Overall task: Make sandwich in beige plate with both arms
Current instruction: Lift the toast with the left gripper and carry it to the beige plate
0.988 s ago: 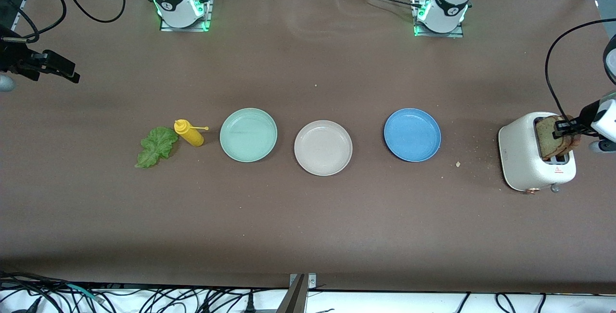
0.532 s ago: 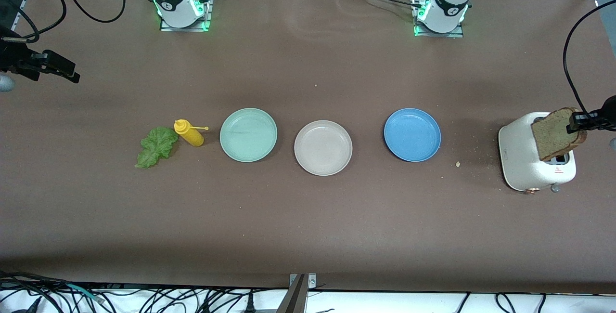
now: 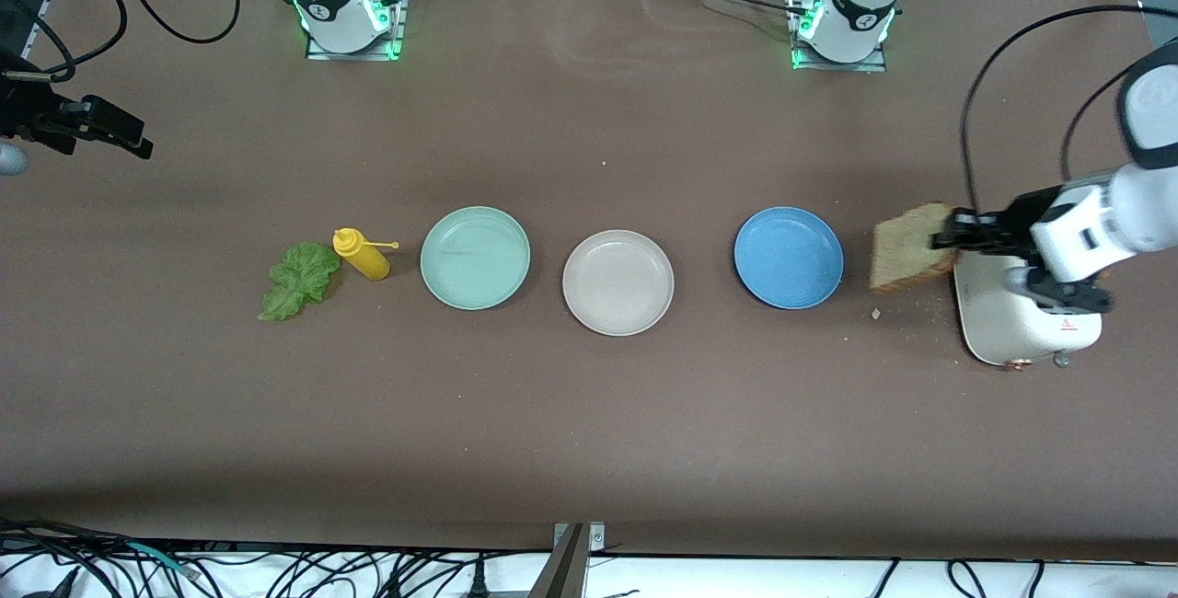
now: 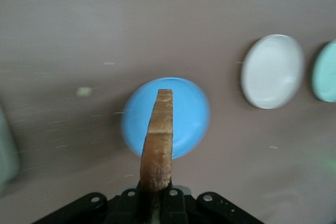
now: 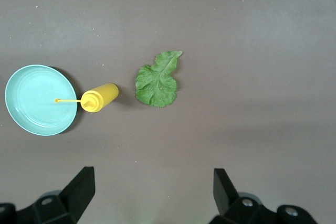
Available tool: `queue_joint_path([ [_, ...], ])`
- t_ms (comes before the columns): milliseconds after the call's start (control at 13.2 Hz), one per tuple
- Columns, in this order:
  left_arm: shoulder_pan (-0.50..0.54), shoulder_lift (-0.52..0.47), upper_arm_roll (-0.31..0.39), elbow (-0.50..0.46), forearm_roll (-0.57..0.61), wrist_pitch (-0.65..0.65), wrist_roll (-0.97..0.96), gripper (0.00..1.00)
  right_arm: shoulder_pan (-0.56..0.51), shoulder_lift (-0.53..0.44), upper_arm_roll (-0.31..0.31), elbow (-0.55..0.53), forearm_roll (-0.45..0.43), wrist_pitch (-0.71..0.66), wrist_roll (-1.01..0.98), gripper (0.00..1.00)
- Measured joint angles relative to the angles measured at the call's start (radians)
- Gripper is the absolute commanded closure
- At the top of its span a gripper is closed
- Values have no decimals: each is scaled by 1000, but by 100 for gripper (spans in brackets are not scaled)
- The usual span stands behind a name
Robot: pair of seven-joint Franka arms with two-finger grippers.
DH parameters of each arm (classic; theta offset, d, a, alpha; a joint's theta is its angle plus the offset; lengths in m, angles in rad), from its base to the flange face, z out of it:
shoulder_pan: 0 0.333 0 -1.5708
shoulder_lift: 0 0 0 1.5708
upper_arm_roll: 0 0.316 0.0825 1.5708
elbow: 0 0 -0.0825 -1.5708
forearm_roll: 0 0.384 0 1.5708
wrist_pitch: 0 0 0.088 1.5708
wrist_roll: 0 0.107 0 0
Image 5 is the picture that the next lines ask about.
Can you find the mint green round plate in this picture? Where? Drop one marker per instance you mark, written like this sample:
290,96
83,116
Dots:
34,119

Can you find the green lettuce leaf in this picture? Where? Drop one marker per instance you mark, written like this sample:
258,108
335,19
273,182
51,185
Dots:
157,85

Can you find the yellow squeeze bottle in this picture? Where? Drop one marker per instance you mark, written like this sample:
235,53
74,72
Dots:
102,95

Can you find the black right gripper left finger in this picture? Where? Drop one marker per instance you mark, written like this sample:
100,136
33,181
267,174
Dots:
76,197

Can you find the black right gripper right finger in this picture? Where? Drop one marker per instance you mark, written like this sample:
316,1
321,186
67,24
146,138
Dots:
227,200

